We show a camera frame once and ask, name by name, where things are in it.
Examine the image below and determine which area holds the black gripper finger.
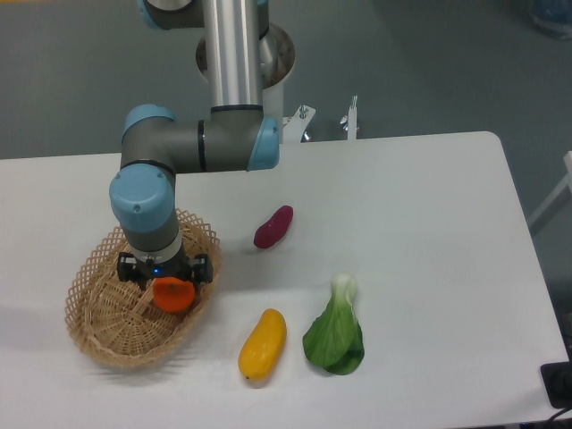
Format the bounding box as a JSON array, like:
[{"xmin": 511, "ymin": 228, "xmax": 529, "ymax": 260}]
[
  {"xmin": 116, "ymin": 252, "xmax": 147, "ymax": 291},
  {"xmin": 189, "ymin": 254, "xmax": 214, "ymax": 296}
]

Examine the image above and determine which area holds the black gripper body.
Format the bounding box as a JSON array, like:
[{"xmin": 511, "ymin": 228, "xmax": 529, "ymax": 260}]
[{"xmin": 136, "ymin": 249, "xmax": 192, "ymax": 282}]

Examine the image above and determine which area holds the orange fruit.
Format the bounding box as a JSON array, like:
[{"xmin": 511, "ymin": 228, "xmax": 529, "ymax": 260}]
[{"xmin": 152, "ymin": 277, "xmax": 196, "ymax": 313}]

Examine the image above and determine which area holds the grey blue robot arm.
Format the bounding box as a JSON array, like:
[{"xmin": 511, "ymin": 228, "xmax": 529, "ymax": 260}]
[{"xmin": 109, "ymin": 1, "xmax": 282, "ymax": 288}]

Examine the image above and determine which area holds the woven wicker basket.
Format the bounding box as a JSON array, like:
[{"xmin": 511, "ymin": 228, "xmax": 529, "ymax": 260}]
[{"xmin": 65, "ymin": 209, "xmax": 223, "ymax": 369}]

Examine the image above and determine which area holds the purple sweet potato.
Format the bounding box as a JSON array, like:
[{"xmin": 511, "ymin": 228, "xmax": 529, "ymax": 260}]
[{"xmin": 253, "ymin": 206, "xmax": 294, "ymax": 249}]

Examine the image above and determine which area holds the yellow mango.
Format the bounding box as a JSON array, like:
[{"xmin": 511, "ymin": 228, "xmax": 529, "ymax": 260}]
[{"xmin": 238, "ymin": 308, "xmax": 287, "ymax": 382}]

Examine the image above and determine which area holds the green bok choy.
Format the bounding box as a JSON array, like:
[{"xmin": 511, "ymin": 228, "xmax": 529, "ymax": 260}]
[{"xmin": 302, "ymin": 273, "xmax": 365, "ymax": 375}]

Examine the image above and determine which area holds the black device at table edge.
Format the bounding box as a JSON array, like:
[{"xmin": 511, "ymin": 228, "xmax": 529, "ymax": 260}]
[{"xmin": 540, "ymin": 361, "xmax": 571, "ymax": 408}]

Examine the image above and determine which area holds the blue object top right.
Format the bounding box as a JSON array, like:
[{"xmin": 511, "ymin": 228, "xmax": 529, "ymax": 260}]
[{"xmin": 528, "ymin": 0, "xmax": 571, "ymax": 40}]

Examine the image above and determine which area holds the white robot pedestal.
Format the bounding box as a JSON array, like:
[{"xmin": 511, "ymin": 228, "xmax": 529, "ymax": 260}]
[{"xmin": 195, "ymin": 24, "xmax": 363, "ymax": 145}]

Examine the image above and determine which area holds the white frame at right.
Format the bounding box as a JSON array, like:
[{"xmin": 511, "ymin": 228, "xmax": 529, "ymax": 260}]
[{"xmin": 526, "ymin": 151, "xmax": 571, "ymax": 236}]

